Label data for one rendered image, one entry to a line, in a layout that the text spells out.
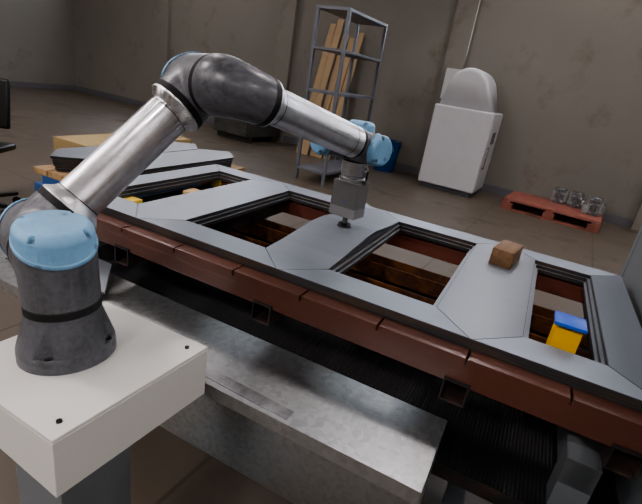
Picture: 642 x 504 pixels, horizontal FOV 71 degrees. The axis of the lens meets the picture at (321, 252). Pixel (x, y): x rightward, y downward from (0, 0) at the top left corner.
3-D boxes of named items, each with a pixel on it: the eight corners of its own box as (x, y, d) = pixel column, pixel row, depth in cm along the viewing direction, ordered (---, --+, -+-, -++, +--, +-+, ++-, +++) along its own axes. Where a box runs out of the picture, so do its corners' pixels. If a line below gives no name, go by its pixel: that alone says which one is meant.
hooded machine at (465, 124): (483, 192, 683) (517, 76, 623) (473, 199, 624) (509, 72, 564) (430, 179, 718) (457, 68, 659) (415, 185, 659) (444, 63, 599)
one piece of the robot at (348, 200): (378, 170, 131) (367, 223, 137) (352, 163, 136) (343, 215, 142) (362, 173, 124) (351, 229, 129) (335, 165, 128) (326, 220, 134)
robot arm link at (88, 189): (-13, 256, 71) (222, 38, 84) (-25, 229, 81) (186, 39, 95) (51, 296, 79) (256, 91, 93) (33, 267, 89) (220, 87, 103)
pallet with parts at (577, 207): (599, 221, 617) (609, 197, 605) (600, 234, 547) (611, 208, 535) (508, 199, 667) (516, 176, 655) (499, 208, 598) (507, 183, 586)
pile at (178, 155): (183, 151, 239) (183, 139, 237) (245, 167, 224) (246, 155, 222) (33, 166, 171) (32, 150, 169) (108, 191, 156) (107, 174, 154)
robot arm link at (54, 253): (27, 322, 67) (13, 235, 62) (11, 288, 76) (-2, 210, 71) (112, 303, 74) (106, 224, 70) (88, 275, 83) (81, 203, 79)
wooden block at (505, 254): (499, 253, 140) (504, 238, 138) (519, 260, 137) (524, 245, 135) (488, 262, 130) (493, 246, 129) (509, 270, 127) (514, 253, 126)
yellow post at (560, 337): (527, 390, 103) (555, 317, 96) (550, 399, 101) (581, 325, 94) (525, 402, 99) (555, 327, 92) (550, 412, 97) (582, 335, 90)
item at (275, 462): (37, 342, 152) (28, 246, 139) (405, 551, 103) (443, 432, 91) (25, 348, 149) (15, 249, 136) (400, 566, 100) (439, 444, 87)
